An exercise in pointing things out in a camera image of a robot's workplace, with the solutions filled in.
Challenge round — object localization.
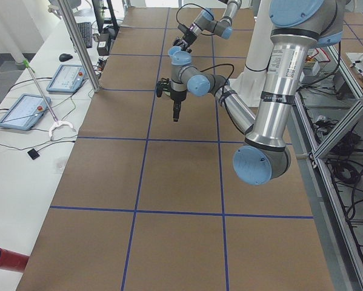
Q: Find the near teach pendant tablet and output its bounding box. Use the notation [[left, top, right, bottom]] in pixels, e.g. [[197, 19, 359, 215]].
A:
[[0, 93, 51, 131]]

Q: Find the black computer mouse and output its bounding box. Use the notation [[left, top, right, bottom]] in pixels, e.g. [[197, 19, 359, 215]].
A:
[[59, 53, 73, 62]]

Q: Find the red cylinder tube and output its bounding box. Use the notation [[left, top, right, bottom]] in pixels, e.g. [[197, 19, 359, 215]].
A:
[[0, 248, 29, 273]]

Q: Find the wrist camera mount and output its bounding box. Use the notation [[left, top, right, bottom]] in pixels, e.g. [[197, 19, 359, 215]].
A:
[[178, 24, 191, 35], [155, 78, 170, 98]]

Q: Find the light blue plastic cup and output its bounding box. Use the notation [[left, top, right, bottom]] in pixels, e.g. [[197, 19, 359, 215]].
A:
[[168, 46, 182, 58]]

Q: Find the black power adapter box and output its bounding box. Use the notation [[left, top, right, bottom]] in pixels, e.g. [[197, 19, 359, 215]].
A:
[[97, 33, 111, 56]]

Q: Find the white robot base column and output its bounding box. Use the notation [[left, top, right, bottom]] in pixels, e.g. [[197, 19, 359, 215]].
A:
[[233, 0, 273, 107]]

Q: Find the small black square pad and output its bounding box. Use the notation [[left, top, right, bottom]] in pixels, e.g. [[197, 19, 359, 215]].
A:
[[27, 149, 40, 160]]

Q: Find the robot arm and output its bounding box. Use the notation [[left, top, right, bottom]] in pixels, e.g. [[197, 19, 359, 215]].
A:
[[173, 0, 242, 53], [168, 1, 346, 185]]

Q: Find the reacher grabber stick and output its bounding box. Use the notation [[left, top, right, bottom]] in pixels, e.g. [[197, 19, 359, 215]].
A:
[[22, 59, 76, 141]]

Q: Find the teach pendant tablet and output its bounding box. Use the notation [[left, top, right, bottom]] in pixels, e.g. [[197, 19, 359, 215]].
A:
[[46, 64, 87, 94], [0, 93, 51, 131]]

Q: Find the aluminium frame rack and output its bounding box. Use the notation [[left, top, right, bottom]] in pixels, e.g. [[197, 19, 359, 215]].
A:
[[289, 39, 363, 290]]

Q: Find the far teach pendant tablet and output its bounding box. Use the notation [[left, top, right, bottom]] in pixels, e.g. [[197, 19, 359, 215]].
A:
[[46, 64, 87, 94]]

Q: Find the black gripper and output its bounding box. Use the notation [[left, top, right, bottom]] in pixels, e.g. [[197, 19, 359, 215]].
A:
[[170, 88, 187, 122], [182, 32, 196, 53]]

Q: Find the black keyboard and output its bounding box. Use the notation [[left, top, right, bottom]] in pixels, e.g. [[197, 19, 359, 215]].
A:
[[77, 22, 92, 48]]

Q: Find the aluminium frame post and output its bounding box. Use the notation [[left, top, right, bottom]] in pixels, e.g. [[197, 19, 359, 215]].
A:
[[57, 0, 100, 93]]

